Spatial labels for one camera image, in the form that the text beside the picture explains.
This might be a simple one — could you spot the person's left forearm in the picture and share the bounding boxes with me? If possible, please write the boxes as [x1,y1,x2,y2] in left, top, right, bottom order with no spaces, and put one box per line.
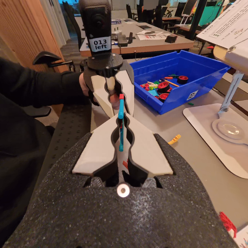
[0,58,86,108]

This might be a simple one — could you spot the black pole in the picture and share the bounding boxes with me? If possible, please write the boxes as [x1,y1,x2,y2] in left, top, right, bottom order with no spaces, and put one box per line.
[188,0,208,40]

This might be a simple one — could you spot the black perforated board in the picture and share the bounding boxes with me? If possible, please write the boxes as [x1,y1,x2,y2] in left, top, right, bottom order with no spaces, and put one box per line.
[34,101,92,186]

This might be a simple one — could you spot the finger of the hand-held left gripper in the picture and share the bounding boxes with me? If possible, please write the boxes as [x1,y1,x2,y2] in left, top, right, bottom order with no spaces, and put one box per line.
[115,70,135,117]
[90,75,115,118]

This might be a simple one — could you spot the teal toy rod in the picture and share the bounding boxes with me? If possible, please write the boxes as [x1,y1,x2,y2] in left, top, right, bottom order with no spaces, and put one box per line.
[118,98,125,152]

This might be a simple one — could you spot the blue parts bin with tag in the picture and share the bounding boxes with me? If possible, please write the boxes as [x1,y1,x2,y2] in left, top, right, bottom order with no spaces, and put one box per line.
[129,50,231,115]

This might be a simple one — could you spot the instruction sheet board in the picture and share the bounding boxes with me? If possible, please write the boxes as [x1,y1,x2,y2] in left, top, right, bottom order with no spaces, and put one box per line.
[196,0,248,75]

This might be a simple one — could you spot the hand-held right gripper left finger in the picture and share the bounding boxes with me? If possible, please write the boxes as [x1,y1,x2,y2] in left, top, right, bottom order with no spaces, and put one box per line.
[72,113,121,176]

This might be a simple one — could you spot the black power adapter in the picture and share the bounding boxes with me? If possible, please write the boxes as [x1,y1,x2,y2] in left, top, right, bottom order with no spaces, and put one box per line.
[117,34,128,47]

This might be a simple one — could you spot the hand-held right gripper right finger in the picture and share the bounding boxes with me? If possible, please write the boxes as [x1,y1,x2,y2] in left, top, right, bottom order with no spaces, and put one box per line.
[125,113,173,177]

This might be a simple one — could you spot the papers on neighbouring table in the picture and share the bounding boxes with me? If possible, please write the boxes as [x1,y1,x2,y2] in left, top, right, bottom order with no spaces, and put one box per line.
[136,30,171,41]

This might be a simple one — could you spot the yellow fan toy connector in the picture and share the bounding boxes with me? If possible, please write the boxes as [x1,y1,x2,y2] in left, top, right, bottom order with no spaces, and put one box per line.
[167,134,181,145]

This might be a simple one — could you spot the wooden column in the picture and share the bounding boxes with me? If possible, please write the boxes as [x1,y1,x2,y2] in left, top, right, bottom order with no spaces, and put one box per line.
[0,0,68,73]

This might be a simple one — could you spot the person's left hand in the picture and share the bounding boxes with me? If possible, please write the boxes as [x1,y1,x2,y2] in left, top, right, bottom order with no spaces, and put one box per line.
[79,73,121,110]

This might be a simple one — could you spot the white stand base board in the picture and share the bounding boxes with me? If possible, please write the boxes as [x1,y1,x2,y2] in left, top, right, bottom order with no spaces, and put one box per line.
[183,103,248,179]

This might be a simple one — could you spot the green tote bag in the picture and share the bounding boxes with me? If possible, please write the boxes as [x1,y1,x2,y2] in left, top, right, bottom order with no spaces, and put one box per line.
[199,5,225,27]

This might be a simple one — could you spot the neighbouring grey table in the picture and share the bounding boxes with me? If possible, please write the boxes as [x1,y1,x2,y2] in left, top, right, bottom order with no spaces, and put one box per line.
[80,18,195,57]

